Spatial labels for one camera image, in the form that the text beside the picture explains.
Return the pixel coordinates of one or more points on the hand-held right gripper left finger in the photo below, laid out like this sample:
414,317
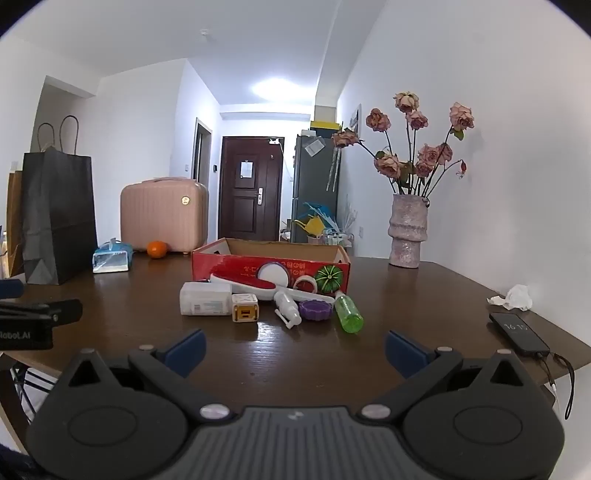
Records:
187,353

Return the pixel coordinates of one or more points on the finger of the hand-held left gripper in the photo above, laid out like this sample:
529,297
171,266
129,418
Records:
10,289
41,310

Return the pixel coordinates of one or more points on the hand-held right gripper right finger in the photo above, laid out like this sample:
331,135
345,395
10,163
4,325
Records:
406,355

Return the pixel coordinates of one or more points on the white plastic box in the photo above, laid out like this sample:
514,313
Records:
203,299

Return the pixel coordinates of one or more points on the white yellow cube charger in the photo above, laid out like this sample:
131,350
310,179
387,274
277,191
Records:
244,308

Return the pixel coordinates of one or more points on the red cardboard box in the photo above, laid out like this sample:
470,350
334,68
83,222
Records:
231,267

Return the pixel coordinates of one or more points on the purple scalloped lid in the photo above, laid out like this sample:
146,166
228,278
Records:
315,310

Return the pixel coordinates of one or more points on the green plastic bottle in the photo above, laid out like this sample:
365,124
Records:
348,314

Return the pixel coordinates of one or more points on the brown paper bag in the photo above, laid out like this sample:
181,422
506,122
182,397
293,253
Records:
14,207

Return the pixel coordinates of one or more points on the black paper bag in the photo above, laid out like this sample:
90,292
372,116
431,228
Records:
57,217

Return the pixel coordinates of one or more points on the blue tissue pack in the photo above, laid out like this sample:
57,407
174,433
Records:
111,258

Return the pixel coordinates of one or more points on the red white lint brush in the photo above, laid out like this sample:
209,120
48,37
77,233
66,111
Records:
244,280

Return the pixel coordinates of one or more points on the orange fruit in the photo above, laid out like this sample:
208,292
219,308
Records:
157,249

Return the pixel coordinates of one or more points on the white spray bottle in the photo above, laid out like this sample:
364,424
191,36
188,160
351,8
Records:
284,304

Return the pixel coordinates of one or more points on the black smartphone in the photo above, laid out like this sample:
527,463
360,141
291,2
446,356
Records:
519,333

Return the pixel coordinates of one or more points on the purple rimmed round container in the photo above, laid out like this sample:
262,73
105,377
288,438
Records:
274,273

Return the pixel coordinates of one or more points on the white tape roll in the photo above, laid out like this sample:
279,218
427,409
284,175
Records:
305,282

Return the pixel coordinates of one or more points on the pink textured vase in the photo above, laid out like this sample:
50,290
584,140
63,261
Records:
407,230

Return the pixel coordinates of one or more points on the crumpled white tissue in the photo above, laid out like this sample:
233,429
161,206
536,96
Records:
517,297

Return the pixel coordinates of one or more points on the pink ribbed suitcase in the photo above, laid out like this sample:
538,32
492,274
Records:
164,214

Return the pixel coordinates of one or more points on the pink bucket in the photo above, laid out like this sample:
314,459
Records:
315,240

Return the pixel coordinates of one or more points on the dark brown door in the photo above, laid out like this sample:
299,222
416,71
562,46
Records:
249,207

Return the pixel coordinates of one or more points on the yellow watering can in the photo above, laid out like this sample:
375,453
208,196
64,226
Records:
313,225

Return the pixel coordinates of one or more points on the white paper notice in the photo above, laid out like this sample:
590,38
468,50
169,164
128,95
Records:
245,168

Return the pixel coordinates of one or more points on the grey refrigerator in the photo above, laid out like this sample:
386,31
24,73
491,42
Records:
314,180

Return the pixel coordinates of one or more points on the white artificial branches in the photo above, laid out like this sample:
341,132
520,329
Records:
333,170

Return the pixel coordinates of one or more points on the dried pink roses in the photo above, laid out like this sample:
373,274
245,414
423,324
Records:
431,154

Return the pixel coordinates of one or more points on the yellow box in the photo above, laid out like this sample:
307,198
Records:
324,127

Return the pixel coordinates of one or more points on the ceiling light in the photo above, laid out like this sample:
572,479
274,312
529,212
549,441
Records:
281,91

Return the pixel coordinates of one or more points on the wall picture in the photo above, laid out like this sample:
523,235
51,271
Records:
354,119

